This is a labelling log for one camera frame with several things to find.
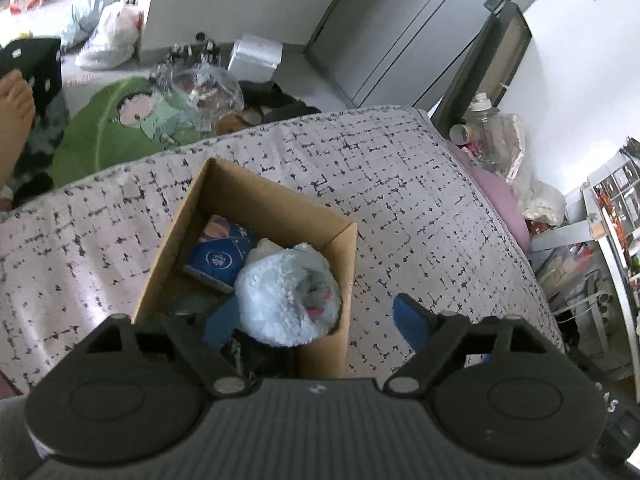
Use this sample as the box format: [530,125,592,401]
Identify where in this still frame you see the black stool white dots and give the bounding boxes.
[0,37,64,107]

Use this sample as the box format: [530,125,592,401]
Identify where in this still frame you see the clear plastic bottle white cap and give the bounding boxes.
[467,92,502,167]

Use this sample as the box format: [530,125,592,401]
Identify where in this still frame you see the blue packet white emblem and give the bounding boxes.
[181,236,252,294]

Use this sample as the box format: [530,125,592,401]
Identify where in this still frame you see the clear plastic bag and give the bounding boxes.
[150,61,246,137]

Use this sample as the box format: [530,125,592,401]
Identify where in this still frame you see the light blue bag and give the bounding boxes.
[60,0,127,51]

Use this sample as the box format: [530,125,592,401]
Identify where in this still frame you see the black slippers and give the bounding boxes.
[237,80,322,124]

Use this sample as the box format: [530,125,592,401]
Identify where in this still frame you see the brown cardboard box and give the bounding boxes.
[131,157,358,380]

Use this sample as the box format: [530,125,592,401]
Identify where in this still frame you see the white shelf unit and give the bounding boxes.
[530,135,640,386]

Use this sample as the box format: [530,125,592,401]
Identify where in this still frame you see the grey door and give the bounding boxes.
[305,0,572,109]

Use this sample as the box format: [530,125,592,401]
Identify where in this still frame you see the dark patterned cloth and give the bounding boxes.
[9,92,72,207]

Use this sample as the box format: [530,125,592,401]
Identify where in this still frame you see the small dark bottles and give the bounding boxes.
[169,32,222,67]

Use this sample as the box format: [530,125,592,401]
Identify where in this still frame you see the fluffy light blue plush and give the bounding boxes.
[234,243,343,348]

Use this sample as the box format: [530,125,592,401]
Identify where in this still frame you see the brown board black frame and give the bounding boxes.
[430,2,534,132]

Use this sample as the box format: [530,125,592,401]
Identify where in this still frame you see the white box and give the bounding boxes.
[227,34,284,84]

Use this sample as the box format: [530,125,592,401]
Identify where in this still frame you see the green cartoon rug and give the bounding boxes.
[50,77,222,189]

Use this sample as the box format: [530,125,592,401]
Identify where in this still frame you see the person's grey pants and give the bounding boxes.
[0,395,42,480]

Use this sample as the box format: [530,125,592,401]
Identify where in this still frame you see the person's bare foot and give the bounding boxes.
[0,70,37,189]

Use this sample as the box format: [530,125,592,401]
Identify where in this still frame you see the translucent white plastic bag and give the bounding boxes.
[494,112,529,187]

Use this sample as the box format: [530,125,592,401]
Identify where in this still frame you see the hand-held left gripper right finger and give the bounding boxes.
[382,292,568,396]

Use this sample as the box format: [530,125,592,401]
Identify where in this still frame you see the crumpled white bag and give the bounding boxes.
[521,180,567,227]

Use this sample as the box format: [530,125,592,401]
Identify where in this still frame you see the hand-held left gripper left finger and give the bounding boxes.
[79,292,253,397]

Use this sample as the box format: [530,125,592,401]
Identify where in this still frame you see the white black-patterned bed blanket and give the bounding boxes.
[0,105,567,401]

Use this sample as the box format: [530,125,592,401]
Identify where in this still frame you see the brown slipper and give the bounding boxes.
[215,111,262,137]

